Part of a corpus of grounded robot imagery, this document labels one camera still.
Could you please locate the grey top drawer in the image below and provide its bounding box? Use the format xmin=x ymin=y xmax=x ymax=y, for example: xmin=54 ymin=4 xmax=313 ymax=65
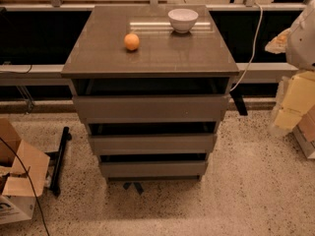
xmin=73 ymin=96 xmax=228 ymax=124

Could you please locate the black metal stand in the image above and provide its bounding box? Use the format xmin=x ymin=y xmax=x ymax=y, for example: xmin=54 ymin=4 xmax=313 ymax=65
xmin=47 ymin=127 xmax=72 ymax=197

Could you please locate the orange fruit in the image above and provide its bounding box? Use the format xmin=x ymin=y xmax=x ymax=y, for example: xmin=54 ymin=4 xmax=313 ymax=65
xmin=124 ymin=33 xmax=140 ymax=51

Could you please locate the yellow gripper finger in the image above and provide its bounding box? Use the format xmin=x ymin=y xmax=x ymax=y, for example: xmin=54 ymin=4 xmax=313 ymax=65
xmin=265 ymin=29 xmax=290 ymax=54

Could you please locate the white ceramic bowl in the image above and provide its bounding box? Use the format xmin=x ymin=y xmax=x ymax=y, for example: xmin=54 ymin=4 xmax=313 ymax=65
xmin=168 ymin=9 xmax=199 ymax=33

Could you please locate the grey bottom drawer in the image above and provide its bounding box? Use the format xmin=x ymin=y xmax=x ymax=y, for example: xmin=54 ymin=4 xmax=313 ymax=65
xmin=99 ymin=161 xmax=208 ymax=178

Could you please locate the black floor cable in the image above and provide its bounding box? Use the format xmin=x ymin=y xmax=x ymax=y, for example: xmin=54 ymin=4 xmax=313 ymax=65
xmin=0 ymin=137 xmax=51 ymax=236

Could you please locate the grey drawer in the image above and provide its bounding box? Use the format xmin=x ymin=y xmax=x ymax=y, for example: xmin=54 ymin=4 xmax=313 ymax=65
xmin=73 ymin=96 xmax=228 ymax=124
xmin=89 ymin=134 xmax=217 ymax=155
xmin=99 ymin=161 xmax=208 ymax=178

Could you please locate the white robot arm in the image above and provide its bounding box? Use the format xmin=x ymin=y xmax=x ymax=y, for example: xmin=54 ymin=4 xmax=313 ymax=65
xmin=265 ymin=0 xmax=315 ymax=136

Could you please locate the grey drawer cabinet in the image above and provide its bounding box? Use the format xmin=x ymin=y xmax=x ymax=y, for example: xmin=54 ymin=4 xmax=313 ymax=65
xmin=61 ymin=5 xmax=239 ymax=181

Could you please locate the black bracket under rail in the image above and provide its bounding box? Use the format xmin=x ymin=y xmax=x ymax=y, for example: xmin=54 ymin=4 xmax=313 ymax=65
xmin=229 ymin=89 xmax=248 ymax=116

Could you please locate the open cardboard box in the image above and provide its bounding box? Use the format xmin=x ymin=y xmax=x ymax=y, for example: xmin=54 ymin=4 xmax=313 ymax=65
xmin=0 ymin=118 xmax=49 ymax=224

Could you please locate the white hanging cable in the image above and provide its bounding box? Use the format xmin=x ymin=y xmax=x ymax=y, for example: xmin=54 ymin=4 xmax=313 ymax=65
xmin=229 ymin=2 xmax=265 ymax=92

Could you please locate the grey middle drawer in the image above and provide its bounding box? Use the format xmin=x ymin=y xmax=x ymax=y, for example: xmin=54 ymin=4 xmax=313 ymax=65
xmin=89 ymin=134 xmax=217 ymax=155

